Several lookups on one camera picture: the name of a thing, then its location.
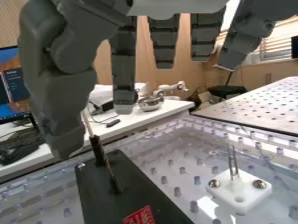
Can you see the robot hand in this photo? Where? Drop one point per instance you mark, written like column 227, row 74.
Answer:
column 58, row 66

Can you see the computer screen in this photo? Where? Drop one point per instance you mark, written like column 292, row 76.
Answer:
column 11, row 86

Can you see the small black flat object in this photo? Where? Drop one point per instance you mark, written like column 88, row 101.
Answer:
column 114, row 122

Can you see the shiny metal bowl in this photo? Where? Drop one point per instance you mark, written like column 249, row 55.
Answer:
column 151, row 104

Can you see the white desk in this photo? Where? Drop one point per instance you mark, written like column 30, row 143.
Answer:
column 147, row 116

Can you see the black keyboard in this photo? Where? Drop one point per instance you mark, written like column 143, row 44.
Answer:
column 18, row 148

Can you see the small white jointed device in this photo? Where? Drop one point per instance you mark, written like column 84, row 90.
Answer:
column 171, row 88

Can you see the thin stick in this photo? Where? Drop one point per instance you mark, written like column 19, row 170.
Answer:
column 99, row 150

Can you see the clear box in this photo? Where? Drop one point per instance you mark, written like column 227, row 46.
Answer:
column 178, row 143

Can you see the black plate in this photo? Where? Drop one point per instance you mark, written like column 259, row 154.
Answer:
column 115, row 206

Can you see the small white square block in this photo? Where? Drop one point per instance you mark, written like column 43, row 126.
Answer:
column 237, row 193

